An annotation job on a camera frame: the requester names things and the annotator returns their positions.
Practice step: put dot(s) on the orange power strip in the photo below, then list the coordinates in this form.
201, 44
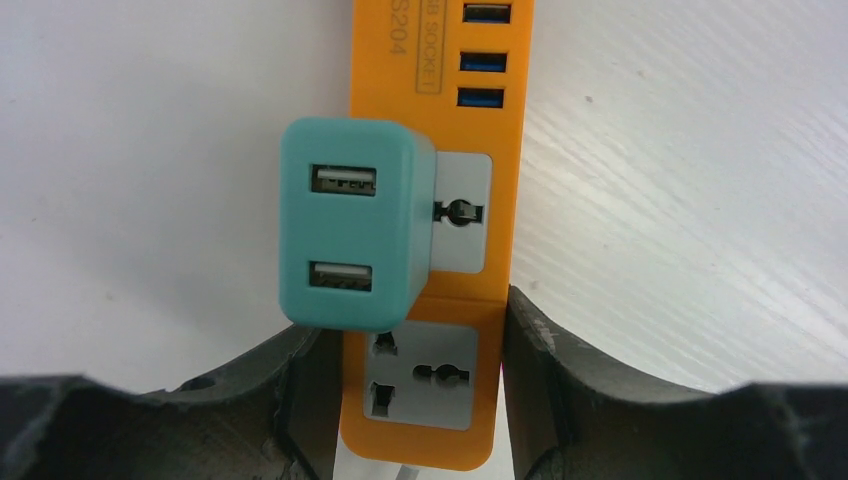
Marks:
425, 394

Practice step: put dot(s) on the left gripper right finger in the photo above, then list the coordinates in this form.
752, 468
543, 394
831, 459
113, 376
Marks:
574, 412

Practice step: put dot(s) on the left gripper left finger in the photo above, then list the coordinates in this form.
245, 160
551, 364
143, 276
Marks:
271, 413

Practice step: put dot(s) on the teal plug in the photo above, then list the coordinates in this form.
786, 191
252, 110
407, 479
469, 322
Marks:
356, 214

